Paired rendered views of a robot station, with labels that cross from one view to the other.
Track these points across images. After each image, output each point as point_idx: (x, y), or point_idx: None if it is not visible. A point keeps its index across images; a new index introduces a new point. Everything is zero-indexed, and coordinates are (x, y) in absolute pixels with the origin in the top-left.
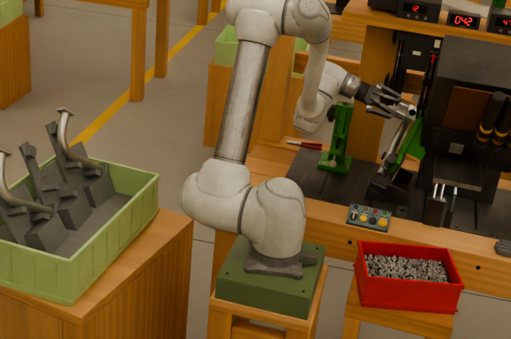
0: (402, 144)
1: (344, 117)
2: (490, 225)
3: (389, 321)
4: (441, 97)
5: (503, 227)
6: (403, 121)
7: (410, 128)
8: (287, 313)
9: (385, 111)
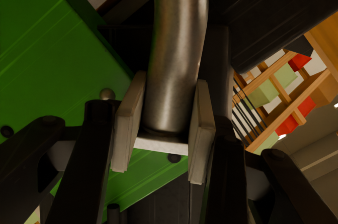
0: (12, 6)
1: None
2: None
3: None
4: None
5: None
6: None
7: (97, 67)
8: None
9: (68, 168)
